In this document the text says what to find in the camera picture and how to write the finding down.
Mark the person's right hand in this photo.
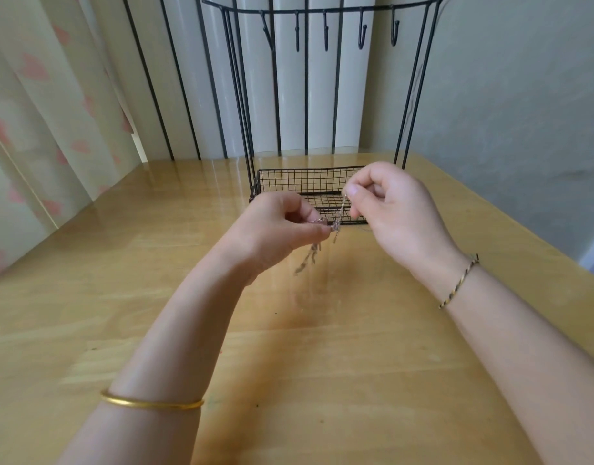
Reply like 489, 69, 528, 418
342, 160, 473, 298

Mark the person's left hand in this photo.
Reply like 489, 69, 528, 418
218, 191, 333, 285

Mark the chain necklace with pendant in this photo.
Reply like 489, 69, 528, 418
294, 192, 353, 277

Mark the black wire jewelry rack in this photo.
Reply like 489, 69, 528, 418
201, 0, 456, 227

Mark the person's right forearm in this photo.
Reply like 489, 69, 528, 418
440, 259, 594, 465

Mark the person's left forearm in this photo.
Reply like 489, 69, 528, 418
59, 247, 258, 465

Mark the white black-striped curtain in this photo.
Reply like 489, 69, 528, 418
78, 0, 378, 163

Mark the gold bangle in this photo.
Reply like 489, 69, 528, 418
99, 386, 207, 413

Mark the pink floral curtain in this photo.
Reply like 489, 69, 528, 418
0, 0, 145, 284

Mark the braided cord bracelet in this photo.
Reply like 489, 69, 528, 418
438, 253, 482, 311

